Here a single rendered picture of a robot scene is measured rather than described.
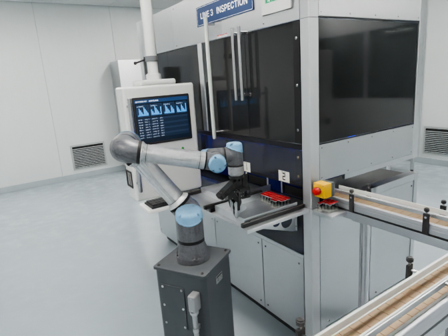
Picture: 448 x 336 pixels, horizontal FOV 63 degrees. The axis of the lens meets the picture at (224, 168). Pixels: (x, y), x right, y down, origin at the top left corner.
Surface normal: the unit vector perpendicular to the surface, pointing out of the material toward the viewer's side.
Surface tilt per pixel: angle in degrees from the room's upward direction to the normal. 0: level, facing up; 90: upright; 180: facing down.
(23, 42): 90
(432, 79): 90
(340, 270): 90
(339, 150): 90
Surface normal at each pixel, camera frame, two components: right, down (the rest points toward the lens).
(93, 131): 0.55, 0.16
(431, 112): -0.83, 0.18
